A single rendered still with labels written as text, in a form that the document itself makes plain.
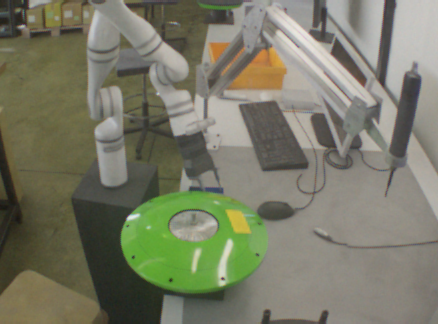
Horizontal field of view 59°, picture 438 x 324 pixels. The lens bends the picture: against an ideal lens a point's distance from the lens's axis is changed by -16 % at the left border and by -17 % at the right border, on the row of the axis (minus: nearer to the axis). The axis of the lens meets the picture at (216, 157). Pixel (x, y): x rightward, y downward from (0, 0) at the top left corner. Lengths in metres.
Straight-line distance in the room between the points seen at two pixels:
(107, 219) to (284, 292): 0.66
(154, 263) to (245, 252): 0.18
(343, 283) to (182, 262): 0.42
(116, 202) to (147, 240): 0.50
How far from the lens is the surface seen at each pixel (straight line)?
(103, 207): 1.42
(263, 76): 1.93
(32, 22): 6.67
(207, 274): 0.86
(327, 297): 1.05
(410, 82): 0.78
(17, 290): 1.52
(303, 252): 1.15
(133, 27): 1.09
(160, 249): 0.89
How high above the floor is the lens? 1.71
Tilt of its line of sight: 33 degrees down
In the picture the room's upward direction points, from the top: 2 degrees clockwise
